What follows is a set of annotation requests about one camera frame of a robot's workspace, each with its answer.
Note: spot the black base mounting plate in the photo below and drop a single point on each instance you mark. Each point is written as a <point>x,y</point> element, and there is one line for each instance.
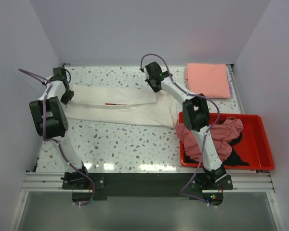
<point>105,185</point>

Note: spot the folded salmon pink t shirt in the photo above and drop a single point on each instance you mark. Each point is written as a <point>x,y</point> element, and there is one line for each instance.
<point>208,79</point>

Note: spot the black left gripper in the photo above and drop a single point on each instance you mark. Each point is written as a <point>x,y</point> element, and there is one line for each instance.
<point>65,100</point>

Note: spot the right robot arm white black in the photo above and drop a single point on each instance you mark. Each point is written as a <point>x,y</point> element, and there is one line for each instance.
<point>196,118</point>

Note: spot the dusty pink crumpled t shirt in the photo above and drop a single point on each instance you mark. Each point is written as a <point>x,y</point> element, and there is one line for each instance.
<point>190,139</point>

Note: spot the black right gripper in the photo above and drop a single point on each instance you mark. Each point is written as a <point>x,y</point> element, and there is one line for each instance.
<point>155,89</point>

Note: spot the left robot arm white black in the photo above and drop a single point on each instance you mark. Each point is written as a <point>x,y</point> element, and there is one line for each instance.
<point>51,123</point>

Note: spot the white printed t shirt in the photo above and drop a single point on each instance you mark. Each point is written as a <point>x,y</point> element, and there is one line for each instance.
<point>123,106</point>

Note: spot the red plastic bin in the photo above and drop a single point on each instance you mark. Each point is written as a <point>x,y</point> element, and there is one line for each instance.
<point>240,141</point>

